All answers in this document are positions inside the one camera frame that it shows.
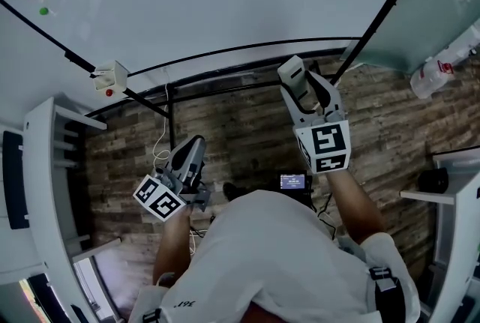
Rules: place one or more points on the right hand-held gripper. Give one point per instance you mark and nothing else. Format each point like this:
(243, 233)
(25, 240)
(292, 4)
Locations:
(326, 145)

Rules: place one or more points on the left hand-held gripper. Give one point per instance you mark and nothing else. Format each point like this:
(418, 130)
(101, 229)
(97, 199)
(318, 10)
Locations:
(161, 199)

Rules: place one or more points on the white whiteboard eraser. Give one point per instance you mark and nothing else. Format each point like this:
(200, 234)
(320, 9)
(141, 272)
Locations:
(294, 79)

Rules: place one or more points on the person's right forearm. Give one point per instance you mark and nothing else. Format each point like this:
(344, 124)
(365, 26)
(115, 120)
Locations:
(352, 205)

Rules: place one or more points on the person's left forearm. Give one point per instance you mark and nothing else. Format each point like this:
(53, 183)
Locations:
(170, 246)

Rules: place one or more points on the person's black shoe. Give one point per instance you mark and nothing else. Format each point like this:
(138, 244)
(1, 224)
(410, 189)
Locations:
(230, 191)

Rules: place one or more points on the black device with screen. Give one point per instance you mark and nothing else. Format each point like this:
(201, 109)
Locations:
(294, 183)

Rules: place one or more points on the red round magnet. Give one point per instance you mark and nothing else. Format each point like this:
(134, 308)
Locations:
(109, 92)

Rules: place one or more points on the white marker holder box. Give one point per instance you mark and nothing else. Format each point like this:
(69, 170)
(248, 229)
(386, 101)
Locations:
(118, 76)

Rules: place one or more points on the clear plastic bottle red label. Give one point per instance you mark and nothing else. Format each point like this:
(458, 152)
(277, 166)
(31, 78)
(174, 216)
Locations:
(431, 79)

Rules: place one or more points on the person's white t-shirt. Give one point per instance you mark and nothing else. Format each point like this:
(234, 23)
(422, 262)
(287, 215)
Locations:
(270, 258)

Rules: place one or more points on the black object on table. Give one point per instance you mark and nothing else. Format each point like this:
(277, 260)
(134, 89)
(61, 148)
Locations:
(433, 181)

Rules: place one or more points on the white shelf unit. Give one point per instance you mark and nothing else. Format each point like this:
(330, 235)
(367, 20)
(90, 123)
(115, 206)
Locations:
(41, 183)

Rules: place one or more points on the white side table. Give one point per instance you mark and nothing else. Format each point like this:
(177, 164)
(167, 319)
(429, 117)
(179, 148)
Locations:
(465, 239)

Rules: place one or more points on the green round magnet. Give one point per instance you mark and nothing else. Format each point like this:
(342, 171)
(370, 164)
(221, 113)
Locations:
(44, 11)

